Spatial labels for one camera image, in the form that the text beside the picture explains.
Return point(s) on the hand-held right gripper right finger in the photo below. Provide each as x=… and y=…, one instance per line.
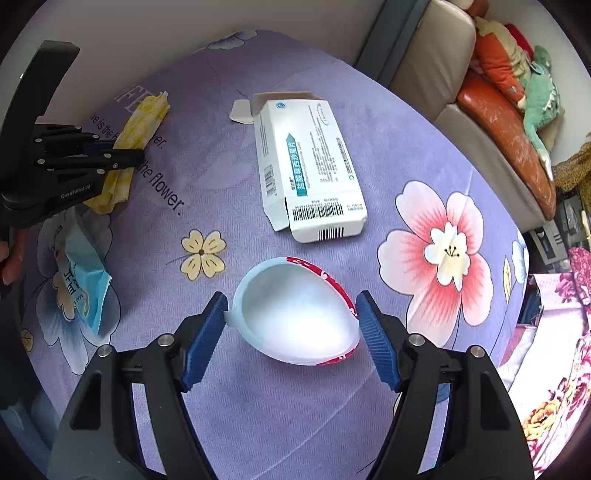
x=378, y=341

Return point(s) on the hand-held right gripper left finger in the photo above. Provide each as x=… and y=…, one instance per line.
x=203, y=341

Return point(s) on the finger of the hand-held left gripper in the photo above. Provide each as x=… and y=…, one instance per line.
x=64, y=134
x=106, y=159

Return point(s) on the yellow wrapper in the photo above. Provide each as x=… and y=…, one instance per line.
x=138, y=124

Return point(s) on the light blue snack wrapper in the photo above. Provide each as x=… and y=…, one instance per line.
x=78, y=286

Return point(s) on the person's left hand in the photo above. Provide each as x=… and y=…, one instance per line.
x=10, y=263

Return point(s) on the purple floral bedsheet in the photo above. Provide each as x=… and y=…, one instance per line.
x=277, y=415

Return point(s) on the pink floral blanket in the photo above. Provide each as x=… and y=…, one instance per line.
x=563, y=369

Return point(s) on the white medicine box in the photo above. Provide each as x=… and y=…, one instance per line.
x=304, y=152

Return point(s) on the black stereo unit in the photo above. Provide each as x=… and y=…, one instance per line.
x=554, y=240

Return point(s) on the orange seat cushion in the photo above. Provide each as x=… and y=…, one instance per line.
x=508, y=138

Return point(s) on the leopard print cloth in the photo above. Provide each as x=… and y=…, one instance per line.
x=577, y=170

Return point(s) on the beige leather sofa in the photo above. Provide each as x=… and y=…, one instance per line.
x=438, y=69

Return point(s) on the green plush toy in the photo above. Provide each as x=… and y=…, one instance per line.
x=540, y=101

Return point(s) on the orange plush pillow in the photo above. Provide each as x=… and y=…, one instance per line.
x=496, y=55

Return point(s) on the red cushion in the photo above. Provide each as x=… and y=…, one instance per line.
x=519, y=39

